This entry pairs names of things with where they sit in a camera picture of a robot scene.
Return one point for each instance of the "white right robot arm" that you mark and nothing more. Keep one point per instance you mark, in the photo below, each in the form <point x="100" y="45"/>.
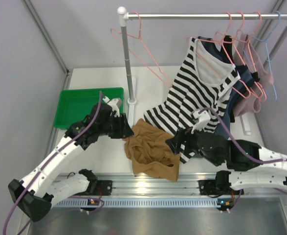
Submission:
<point x="248" y="165"/>

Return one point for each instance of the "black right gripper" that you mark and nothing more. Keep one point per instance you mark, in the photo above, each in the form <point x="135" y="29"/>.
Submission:
<point x="181" y="136"/>

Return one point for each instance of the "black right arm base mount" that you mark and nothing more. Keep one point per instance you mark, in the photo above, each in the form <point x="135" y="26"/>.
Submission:
<point x="209" y="188"/>

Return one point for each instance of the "green plastic tray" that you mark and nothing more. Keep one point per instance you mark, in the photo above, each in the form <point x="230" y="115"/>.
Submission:
<point x="74" y="105"/>

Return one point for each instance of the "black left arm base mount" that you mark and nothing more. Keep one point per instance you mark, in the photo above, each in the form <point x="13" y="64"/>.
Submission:
<point x="103" y="187"/>

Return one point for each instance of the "dusty pink tank top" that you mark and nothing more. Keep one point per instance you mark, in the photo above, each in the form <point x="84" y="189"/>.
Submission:
<point x="240" y="106"/>

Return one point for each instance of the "navy blue tank top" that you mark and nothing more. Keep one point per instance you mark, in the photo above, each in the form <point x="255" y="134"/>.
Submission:
<point x="225" y="122"/>

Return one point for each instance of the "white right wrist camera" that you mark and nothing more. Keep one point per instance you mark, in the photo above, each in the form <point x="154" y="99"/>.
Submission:
<point x="201" y="119"/>

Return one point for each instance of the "metal clothes rack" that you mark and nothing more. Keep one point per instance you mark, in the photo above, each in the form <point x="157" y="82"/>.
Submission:
<point x="124" y="16"/>

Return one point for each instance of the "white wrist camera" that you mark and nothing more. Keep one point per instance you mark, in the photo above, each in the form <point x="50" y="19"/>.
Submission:
<point x="201" y="119"/>
<point x="115" y="104"/>

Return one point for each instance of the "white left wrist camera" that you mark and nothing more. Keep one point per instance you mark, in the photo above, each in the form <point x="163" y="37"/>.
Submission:
<point x="115" y="104"/>

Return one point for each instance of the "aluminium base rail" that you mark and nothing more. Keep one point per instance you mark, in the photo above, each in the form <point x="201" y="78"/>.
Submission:
<point x="135" y="191"/>

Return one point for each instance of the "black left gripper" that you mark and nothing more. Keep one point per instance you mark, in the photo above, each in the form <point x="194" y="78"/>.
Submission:
<point x="119" y="126"/>

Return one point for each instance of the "light blue wire hanger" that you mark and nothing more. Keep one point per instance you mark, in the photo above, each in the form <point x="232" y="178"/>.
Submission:
<point x="262" y="73"/>

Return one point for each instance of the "pink hanger with navy top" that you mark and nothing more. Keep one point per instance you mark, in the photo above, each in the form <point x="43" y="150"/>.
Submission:
<point x="244" y="86"/>

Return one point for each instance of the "tan tank top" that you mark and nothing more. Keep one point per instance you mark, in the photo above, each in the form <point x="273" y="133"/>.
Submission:
<point x="150" y="154"/>

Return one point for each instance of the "black white striped tank top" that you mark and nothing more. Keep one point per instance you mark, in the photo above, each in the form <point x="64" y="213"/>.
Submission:
<point x="205" y="79"/>

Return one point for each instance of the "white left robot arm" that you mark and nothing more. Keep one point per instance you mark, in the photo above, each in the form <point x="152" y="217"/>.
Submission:
<point x="36" y="193"/>

